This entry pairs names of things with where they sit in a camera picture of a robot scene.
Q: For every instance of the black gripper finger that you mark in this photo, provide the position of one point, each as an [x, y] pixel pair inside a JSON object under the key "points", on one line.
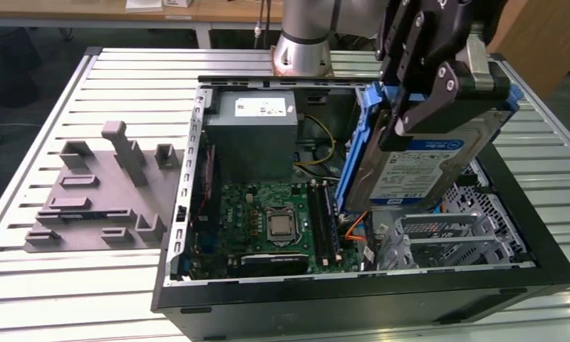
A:
{"points": [[428, 103], [392, 42]]}

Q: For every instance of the hard disk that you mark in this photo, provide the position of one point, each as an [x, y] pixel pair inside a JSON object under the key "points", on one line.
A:
{"points": [[408, 178]]}

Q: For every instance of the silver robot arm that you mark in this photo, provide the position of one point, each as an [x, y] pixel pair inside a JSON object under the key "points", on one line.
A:
{"points": [[304, 21]]}

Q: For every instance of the metal disk bay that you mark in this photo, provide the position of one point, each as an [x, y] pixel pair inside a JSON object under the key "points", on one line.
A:
{"points": [[452, 241]]}

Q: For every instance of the gray power supply unit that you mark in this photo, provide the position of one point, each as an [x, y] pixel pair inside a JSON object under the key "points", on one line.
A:
{"points": [[252, 149]]}

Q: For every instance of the installed black RAM stick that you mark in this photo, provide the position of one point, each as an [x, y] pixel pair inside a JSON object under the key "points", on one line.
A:
{"points": [[317, 221], [332, 228]]}

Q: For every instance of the CPU socket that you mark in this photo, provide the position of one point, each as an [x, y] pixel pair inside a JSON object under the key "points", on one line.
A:
{"points": [[281, 208]]}

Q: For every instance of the silver CPU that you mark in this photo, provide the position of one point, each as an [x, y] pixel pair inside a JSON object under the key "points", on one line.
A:
{"points": [[280, 224]]}

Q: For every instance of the small white box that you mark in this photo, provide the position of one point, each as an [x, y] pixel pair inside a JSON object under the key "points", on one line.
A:
{"points": [[177, 3]]}

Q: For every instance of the green motherboard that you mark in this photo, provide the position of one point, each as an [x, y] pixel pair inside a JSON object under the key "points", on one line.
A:
{"points": [[237, 199]]}

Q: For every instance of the white paper box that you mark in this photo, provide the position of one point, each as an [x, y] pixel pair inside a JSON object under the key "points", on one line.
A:
{"points": [[143, 5]]}

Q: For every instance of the black graphics card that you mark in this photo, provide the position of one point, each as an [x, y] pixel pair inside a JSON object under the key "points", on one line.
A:
{"points": [[271, 263]]}

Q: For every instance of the wooden desk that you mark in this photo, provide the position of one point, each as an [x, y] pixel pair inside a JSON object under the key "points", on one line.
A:
{"points": [[100, 16]]}

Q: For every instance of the black PC case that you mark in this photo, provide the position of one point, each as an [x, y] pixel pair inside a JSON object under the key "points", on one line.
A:
{"points": [[313, 313]]}

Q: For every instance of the gray parts rack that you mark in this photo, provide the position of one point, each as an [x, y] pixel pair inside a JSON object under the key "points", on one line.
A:
{"points": [[109, 199]]}

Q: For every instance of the dark office chair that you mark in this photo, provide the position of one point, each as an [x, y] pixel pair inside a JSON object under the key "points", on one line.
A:
{"points": [[9, 71]]}

